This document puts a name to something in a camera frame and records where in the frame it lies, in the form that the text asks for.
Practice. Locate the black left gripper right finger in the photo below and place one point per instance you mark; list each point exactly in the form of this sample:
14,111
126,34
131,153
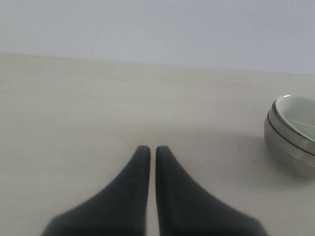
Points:
184,208

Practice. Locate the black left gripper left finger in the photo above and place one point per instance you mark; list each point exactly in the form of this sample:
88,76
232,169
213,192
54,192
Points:
117,210

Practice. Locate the large stainless steel bowl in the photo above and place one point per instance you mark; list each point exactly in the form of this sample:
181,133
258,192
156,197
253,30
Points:
291,157

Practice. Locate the small ribbed steel bowl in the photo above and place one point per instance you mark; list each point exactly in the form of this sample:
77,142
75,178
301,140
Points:
288,133

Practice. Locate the white ceramic floral bowl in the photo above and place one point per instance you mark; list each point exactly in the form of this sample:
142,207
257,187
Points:
298,114

